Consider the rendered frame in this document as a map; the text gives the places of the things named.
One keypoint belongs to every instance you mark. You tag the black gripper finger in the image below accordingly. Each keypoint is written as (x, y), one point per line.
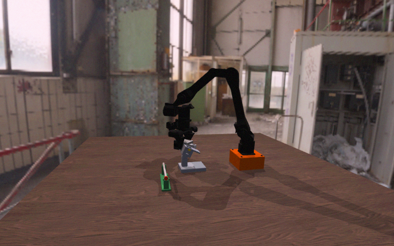
(188, 136)
(180, 142)

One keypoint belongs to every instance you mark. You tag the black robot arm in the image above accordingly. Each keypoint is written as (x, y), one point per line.
(247, 143)

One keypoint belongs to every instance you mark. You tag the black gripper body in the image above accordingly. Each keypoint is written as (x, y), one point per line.
(183, 127)

